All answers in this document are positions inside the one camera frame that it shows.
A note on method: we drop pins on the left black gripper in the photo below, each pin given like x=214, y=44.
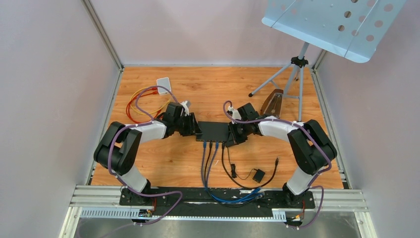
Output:
x=193, y=129

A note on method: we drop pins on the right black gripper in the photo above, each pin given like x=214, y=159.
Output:
x=233, y=139

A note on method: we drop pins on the black network switch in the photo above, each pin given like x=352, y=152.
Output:
x=213, y=131

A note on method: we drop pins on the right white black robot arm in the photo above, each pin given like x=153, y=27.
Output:
x=312, y=149

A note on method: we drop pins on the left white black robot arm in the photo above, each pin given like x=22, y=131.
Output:
x=118, y=148

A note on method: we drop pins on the small white router box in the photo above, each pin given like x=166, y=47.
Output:
x=163, y=86

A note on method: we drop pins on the brown wooden metronome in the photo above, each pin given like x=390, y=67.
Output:
x=273, y=103

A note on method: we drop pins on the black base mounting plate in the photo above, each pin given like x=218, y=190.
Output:
x=214, y=202

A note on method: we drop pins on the silver music stand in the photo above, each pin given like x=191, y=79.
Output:
x=363, y=41

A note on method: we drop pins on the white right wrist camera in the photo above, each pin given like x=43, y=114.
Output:
x=234, y=114

